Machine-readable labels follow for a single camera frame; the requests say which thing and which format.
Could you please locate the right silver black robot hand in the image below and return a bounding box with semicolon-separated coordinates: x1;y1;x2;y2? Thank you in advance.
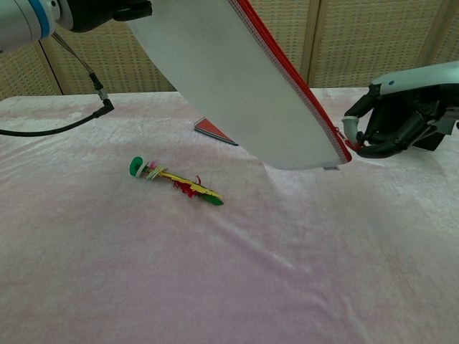
342;60;459;160

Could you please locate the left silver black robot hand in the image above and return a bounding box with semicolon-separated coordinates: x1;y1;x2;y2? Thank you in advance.
70;0;153;34

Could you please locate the clear zip pouch red zipper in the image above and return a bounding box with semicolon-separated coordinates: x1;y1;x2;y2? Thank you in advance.
127;0;354;171

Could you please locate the woven bamboo folding screen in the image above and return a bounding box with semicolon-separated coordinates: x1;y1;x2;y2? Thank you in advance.
0;0;459;102

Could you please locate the red ink pad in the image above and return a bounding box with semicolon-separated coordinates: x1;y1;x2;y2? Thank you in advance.
193;116;240;147

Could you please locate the colourful yellow dragon toy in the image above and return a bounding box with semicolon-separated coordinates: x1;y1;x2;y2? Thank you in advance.
128;156;225;208

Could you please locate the pink velvet table cloth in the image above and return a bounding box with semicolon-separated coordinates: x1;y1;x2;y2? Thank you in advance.
0;87;459;344

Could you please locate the black left hand cable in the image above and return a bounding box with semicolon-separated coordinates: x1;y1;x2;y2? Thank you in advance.
0;32;116;138

